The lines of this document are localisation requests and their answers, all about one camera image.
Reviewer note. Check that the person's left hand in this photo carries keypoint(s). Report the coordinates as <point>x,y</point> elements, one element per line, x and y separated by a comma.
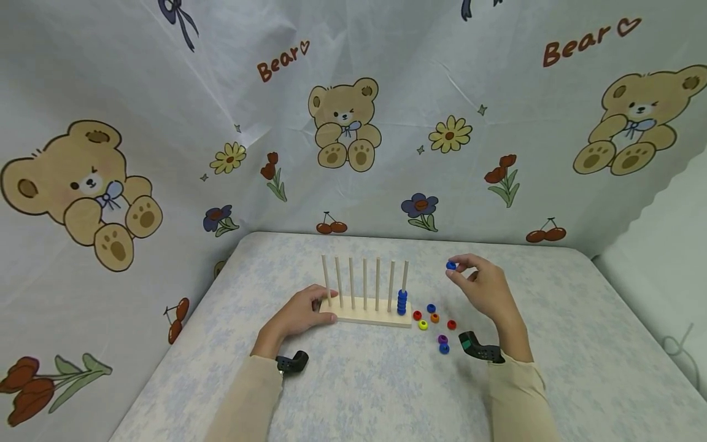
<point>294,314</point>

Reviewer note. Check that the person's right hand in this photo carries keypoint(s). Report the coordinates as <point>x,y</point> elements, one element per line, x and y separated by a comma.
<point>490,291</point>

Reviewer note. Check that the person's right fingers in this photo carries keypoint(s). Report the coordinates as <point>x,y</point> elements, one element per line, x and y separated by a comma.
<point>469,260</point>

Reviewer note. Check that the person's left fingers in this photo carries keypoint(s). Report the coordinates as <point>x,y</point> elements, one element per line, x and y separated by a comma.
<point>322,291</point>

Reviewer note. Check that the person's right thumb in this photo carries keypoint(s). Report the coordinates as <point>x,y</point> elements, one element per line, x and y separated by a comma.
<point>457,278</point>

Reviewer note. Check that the person's left thumb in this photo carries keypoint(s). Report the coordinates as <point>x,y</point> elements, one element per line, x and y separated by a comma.
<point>325,318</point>

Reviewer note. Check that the wooden rack with seven pegs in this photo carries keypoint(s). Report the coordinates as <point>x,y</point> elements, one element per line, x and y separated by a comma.
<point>364,315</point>

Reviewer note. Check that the person's left forearm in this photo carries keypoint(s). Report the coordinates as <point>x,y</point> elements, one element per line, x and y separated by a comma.
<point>246,399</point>

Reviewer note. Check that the person's right forearm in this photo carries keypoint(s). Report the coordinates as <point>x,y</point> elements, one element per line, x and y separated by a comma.
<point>519,393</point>

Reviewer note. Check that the black wrist band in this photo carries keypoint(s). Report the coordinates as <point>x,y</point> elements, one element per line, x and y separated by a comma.
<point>293,363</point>
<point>479,348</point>

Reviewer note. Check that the stack of blue beads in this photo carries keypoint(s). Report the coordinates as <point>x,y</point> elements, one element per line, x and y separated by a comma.
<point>401,304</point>

